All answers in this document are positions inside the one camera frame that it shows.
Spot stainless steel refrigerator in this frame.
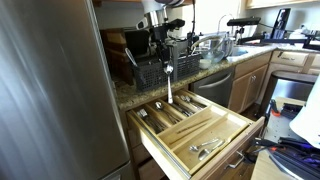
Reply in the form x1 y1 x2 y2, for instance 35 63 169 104
0 0 134 180

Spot black cable bundle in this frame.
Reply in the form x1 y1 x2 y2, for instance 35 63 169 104
246 136 320 180

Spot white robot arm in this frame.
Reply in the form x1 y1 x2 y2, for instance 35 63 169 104
136 0 185 63

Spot small white ramekin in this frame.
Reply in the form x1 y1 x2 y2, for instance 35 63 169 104
199 59 211 69

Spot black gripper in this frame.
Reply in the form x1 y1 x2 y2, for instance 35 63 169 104
150 19 185 63

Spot wooden cutlery tray organizer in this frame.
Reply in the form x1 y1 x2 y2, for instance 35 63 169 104
129 89 251 175

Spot wooden chopstick lower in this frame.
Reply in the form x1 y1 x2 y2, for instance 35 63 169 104
169 123 207 145

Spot wooden chopstick upper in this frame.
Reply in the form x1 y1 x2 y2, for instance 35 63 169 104
176 118 211 134

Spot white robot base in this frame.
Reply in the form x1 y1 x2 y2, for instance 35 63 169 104
289 76 320 149

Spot silver spoon in drawer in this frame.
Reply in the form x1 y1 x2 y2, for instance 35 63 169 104
155 101 179 124

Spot black camera tripod stand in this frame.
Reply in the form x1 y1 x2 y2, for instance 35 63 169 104
227 8 320 51

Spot wooden chopstick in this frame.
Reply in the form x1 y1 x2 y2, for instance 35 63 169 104
169 123 207 145
176 118 211 134

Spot dark grey utensil holder basket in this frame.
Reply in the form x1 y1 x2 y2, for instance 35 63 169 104
133 43 202 92

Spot stainless dishwasher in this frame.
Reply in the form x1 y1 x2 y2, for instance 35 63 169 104
189 67 234 107

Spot knives bundle in drawer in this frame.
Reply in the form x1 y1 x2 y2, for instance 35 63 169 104
168 102 194 117

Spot open wooden cutlery drawer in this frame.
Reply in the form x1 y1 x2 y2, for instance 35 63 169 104
125 88 266 180

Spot spoon left in holder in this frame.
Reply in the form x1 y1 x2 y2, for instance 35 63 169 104
125 48 138 67

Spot forks bundle in drawer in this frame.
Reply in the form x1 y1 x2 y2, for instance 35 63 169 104
137 109 166 134

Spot wooden cutting boards stack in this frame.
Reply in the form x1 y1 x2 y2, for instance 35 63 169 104
100 28 149 85

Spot glass mixing bowl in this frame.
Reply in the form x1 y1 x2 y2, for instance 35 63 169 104
191 34 233 63

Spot small silver spoon front compartment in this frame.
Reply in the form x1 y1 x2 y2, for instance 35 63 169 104
189 139 219 152

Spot silver spoon from holder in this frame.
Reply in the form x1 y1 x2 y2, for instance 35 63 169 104
164 61 173 104

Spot metal drawer handle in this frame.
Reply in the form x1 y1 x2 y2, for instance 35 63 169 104
227 151 245 169

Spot wooden lower cabinet doors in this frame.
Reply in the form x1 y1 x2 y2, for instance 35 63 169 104
228 52 271 113

